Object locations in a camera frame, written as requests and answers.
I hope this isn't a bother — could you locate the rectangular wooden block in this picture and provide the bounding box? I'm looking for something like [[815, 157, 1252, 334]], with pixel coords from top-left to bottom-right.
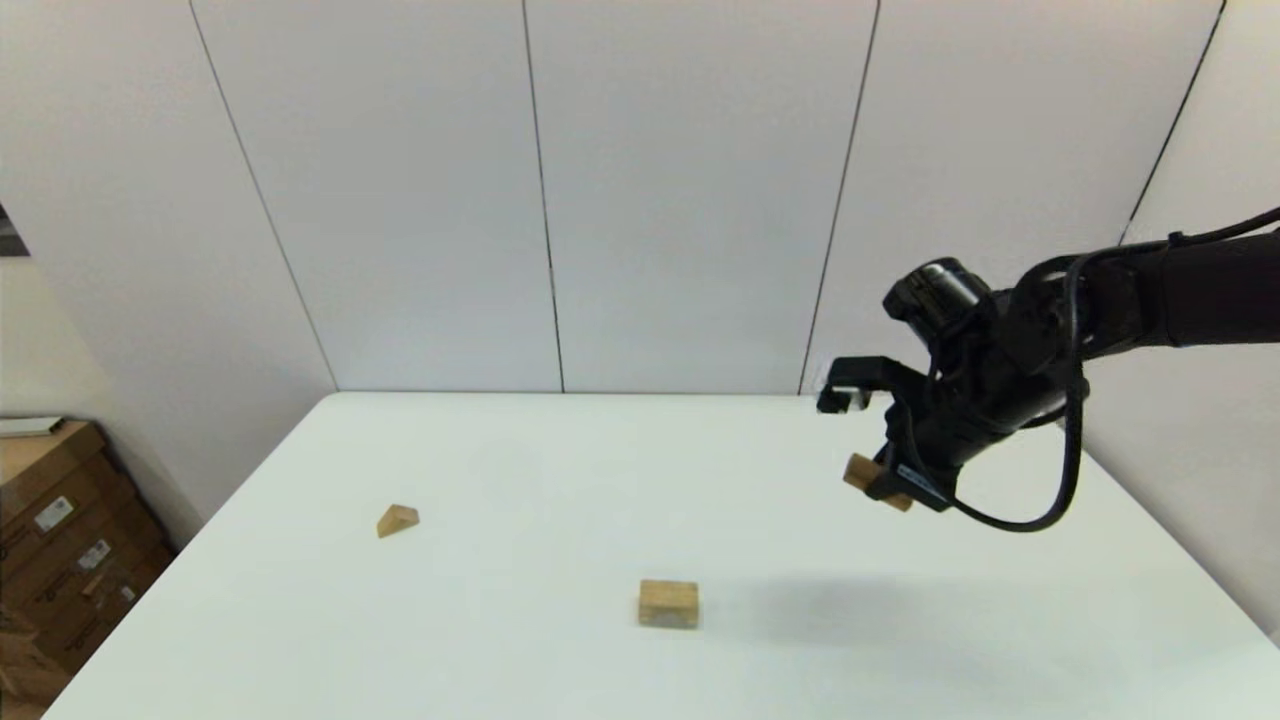
[[843, 453, 914, 512]]

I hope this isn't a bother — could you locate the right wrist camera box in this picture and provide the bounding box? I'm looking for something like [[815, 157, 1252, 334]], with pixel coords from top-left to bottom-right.
[[817, 357, 906, 414]]

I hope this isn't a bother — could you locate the brown cardboard box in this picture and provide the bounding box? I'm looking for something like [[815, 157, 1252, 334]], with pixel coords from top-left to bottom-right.
[[0, 600, 71, 706], [0, 422, 141, 561], [0, 490, 173, 611], [25, 545, 181, 676]]

